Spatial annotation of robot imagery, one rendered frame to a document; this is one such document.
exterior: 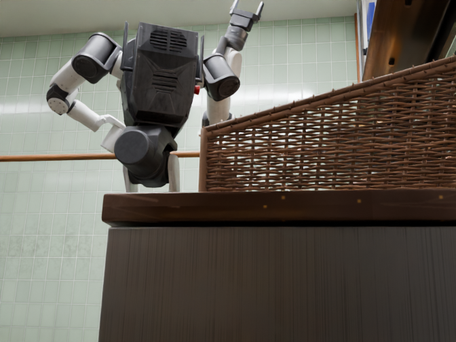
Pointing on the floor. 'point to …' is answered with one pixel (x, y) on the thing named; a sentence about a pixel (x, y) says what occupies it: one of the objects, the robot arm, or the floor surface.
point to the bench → (280, 266)
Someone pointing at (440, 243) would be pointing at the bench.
